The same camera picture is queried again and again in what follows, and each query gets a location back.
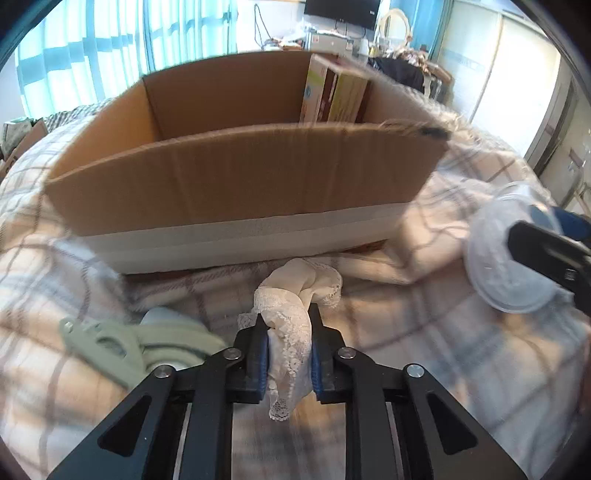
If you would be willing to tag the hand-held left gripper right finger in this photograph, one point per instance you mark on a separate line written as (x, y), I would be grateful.
(318, 369)

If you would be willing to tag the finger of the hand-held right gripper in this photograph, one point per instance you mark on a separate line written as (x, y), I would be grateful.
(549, 251)

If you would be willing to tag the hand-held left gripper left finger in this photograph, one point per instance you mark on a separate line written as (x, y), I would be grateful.
(260, 364)

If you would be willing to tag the clear plastic bowl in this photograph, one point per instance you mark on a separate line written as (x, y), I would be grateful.
(508, 249)

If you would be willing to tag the cream lace cloth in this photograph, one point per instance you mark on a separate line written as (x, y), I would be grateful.
(295, 323)

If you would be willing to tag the large cardboard box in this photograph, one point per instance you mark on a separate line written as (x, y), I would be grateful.
(249, 184)

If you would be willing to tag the plaid blanket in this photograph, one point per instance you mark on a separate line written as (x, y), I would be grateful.
(415, 323)

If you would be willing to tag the green plastic tool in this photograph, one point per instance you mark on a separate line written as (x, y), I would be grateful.
(129, 341)

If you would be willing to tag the white wardrobe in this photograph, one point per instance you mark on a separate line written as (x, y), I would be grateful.
(503, 64)

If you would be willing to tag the dark clothing pile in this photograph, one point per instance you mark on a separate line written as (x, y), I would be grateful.
(406, 69)

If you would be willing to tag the yellow book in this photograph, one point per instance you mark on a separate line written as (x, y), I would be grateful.
(348, 99)

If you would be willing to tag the white round mirror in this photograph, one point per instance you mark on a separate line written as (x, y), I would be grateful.
(393, 27)

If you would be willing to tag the colourful book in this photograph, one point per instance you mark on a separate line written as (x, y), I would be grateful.
(316, 90)

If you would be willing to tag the cluttered desk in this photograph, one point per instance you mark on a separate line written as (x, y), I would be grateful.
(323, 41)

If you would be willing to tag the black monitor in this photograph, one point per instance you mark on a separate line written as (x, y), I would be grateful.
(340, 13)

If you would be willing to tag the small cardboard box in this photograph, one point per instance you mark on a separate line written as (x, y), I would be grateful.
(18, 138)

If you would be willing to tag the blue striped curtain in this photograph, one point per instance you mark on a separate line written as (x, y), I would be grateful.
(92, 50)

